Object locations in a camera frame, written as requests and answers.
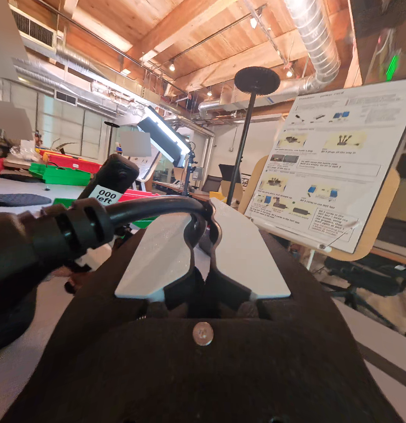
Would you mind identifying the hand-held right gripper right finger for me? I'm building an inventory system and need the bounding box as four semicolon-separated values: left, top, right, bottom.
208;197;292;302

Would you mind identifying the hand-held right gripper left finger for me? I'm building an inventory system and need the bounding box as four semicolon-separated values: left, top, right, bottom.
114;211;208;303

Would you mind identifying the black power plug with cord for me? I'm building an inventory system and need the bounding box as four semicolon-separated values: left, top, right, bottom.
0;195;212;352

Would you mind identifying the red plastic bin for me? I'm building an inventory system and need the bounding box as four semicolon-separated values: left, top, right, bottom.
46;153;102;173
119;188;161;203

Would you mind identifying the black pole stand with disc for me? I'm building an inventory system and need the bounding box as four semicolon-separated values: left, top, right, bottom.
227;66;280;207
104;121;121;156

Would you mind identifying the studio light panel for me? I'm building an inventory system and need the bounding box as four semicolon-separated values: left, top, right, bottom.
137;106;192;168

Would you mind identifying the white board stand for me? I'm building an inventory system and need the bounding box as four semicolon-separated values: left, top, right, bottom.
304;247;319;271

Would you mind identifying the black light tripod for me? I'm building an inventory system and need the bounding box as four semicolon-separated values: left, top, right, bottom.
181;142;199;199

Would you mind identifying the black oval pad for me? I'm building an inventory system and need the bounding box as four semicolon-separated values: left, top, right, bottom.
0;193;52;207

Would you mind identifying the black office chair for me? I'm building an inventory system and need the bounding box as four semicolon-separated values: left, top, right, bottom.
323;254;406;329

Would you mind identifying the printed instruction sheet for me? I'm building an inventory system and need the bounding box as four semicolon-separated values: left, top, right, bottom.
246;78;406;255

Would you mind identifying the wooden instruction board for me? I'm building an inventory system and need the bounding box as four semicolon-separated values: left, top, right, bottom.
238;155;402;262

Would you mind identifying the white vent grille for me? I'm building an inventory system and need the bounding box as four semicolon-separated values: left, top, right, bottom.
10;7;56;48

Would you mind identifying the silver air duct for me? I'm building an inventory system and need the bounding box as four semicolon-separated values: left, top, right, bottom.
284;0;341;95

